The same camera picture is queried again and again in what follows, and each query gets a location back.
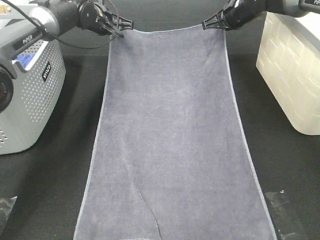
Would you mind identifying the bright blue cloth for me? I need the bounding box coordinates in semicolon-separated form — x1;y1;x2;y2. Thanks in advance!
14;53;35;68

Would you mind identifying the right clear tape strip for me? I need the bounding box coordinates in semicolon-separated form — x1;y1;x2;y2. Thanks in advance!
264;190;309;240

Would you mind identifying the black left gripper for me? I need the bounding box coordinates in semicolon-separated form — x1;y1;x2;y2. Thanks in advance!
76;0;134;38

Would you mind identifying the grey-blue towel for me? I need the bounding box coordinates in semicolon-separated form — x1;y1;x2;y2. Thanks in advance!
73;25;277;240

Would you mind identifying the cream basket with grey rim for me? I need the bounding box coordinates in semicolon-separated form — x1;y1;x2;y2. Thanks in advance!
256;12;320;136

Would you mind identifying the left clear tape strip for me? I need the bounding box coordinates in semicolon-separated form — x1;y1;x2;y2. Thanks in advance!
0;196;18;234

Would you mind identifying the grey perforated laundry basket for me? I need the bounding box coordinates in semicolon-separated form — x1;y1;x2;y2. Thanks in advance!
0;39;66;155

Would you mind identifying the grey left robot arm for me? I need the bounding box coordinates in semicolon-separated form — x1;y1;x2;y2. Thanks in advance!
0;0;134;111

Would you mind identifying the black basket label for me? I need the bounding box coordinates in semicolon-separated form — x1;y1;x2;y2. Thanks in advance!
41;61;52;82

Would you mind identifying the clear tape strip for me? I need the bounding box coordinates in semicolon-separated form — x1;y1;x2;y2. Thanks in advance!
264;190;309;240
0;196;18;234

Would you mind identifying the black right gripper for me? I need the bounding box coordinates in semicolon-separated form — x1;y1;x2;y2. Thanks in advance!
202;0;266;30

